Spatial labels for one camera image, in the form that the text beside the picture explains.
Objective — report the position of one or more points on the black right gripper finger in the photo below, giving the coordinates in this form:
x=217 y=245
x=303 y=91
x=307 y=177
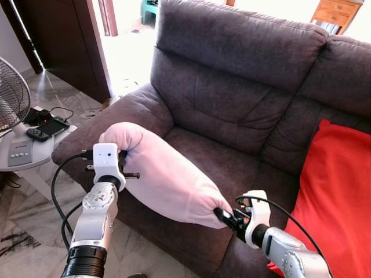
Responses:
x=225 y=218

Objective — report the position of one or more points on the pale pink pillow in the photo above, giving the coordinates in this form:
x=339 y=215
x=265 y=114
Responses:
x=165 y=174

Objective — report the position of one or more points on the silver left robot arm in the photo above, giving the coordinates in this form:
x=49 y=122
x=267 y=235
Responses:
x=95 y=217

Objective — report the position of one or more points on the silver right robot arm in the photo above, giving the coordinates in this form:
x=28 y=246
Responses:
x=290 y=253

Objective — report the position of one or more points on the red pillow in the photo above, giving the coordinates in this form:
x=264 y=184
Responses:
x=339 y=191

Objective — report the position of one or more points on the dark grey fabric sofa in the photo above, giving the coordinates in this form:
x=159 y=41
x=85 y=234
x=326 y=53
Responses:
x=232 y=87

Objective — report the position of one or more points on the white side table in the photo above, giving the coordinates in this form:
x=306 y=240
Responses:
x=49 y=149

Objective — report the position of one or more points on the black handheld game console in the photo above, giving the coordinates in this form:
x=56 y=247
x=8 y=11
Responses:
x=52 y=127

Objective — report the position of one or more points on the white table fan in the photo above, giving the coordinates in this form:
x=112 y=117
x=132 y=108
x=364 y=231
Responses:
x=11 y=98

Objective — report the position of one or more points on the dark brown wooden door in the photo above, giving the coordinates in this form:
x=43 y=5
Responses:
x=69 y=40

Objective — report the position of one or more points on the teal plastic chair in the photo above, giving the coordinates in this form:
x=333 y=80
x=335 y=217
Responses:
x=149 y=8

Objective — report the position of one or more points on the light wooden drawer cabinet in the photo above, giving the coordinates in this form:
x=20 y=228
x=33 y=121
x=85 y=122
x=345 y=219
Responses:
x=336 y=14

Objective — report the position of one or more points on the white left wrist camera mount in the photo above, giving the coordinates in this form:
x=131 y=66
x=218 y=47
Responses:
x=107 y=157

